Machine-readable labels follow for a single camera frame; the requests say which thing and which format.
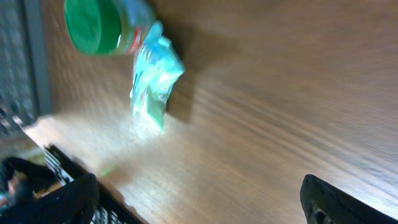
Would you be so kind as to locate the teal wipes packet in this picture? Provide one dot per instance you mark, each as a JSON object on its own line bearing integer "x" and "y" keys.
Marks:
{"x": 156, "y": 68}

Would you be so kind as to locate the grey plastic mesh basket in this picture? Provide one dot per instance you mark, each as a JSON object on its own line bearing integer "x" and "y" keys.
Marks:
{"x": 25, "y": 88}

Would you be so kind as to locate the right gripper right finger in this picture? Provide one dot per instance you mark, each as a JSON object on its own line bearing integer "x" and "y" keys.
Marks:
{"x": 322, "y": 203}

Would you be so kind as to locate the green bottle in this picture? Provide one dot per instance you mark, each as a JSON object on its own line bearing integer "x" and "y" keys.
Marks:
{"x": 108, "y": 27}

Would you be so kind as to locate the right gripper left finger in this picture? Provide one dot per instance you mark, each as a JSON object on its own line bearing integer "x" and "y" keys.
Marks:
{"x": 75, "y": 202}

